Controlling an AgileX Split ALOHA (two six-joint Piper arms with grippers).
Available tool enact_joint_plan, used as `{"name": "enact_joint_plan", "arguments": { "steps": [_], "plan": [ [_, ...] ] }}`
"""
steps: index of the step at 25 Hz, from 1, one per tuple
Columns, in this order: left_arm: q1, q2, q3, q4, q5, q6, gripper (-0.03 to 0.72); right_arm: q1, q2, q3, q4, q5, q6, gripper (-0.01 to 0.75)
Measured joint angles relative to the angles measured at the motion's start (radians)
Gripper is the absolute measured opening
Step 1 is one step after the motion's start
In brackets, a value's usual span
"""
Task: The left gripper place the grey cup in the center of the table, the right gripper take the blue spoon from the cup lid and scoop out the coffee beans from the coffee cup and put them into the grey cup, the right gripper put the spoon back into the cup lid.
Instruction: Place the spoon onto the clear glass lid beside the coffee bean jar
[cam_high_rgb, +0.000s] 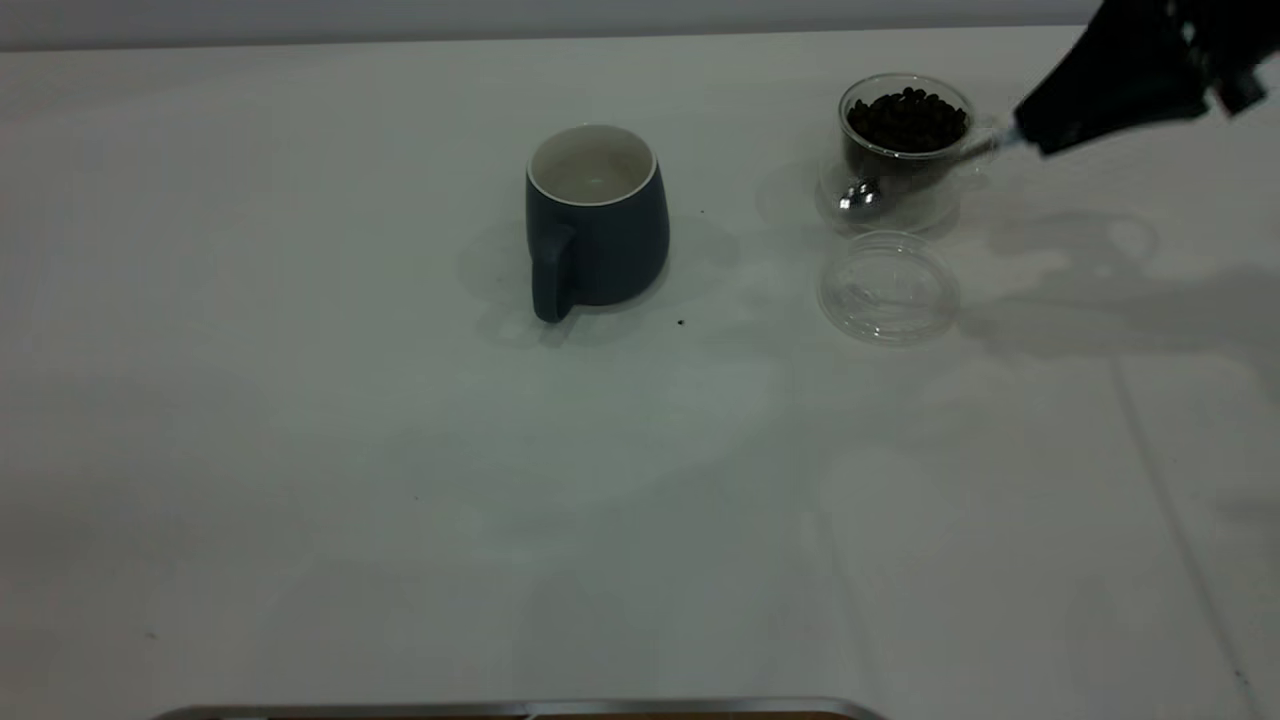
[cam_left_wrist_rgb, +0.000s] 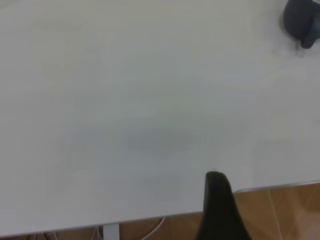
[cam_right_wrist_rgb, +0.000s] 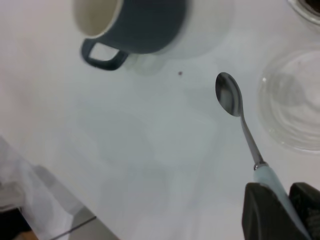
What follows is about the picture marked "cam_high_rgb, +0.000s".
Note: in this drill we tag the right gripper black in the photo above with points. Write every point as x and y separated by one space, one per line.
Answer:
1235 45

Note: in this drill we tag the dark grey ceramic mug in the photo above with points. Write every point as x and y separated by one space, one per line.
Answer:
610 250

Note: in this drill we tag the dark coffee beans pile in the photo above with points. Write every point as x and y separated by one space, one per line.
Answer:
905 120

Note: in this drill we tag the clear glass lid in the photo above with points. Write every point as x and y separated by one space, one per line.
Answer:
890 300

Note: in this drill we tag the clear glass saucer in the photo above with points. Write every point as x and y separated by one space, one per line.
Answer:
925 218

